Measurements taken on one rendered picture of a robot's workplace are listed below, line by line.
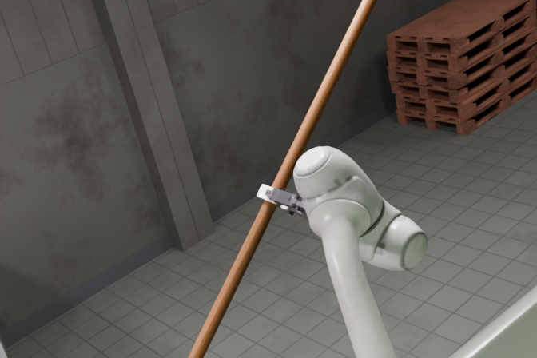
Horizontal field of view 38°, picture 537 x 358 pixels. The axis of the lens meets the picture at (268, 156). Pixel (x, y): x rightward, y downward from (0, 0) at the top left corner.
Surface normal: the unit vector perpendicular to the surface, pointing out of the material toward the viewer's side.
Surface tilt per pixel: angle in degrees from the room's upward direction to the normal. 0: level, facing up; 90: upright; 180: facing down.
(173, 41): 90
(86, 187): 90
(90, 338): 0
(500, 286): 0
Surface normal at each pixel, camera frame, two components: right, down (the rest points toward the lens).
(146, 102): 0.65, 0.16
